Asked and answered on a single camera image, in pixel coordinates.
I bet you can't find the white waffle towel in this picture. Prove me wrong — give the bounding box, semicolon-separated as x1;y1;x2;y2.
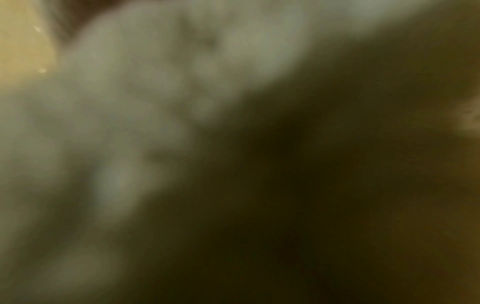
0;0;451;304

